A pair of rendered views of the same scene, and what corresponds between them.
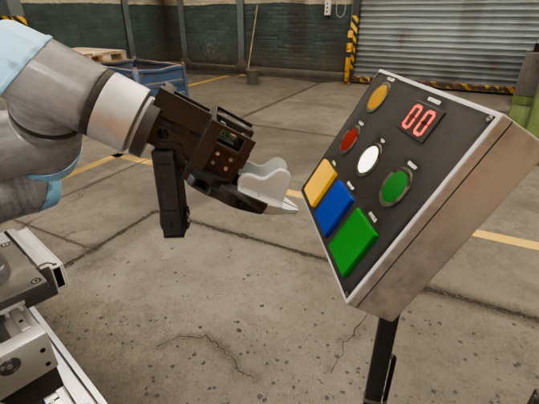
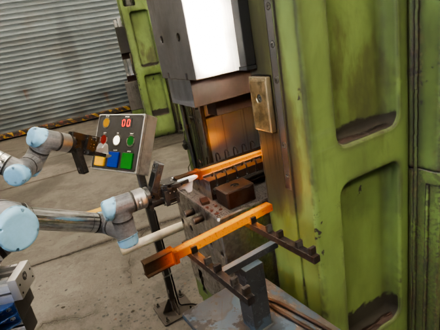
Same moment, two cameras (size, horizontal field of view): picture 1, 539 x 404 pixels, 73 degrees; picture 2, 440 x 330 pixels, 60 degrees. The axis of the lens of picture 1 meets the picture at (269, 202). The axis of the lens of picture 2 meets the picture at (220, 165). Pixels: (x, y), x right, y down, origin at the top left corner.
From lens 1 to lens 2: 1.34 m
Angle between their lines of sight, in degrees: 42
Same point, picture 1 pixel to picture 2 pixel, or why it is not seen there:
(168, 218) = (84, 167)
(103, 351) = not seen: outside the picture
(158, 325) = not seen: outside the picture
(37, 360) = (29, 274)
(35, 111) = (48, 146)
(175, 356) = not seen: outside the picture
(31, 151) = (41, 161)
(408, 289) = (147, 163)
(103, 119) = (66, 142)
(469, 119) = (139, 117)
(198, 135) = (84, 141)
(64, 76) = (55, 135)
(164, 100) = (75, 134)
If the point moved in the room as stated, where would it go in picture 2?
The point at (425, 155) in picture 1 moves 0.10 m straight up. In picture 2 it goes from (133, 129) to (128, 109)
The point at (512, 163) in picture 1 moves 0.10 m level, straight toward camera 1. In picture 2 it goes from (152, 123) to (154, 128)
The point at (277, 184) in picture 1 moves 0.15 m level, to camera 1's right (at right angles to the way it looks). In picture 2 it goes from (105, 148) to (133, 137)
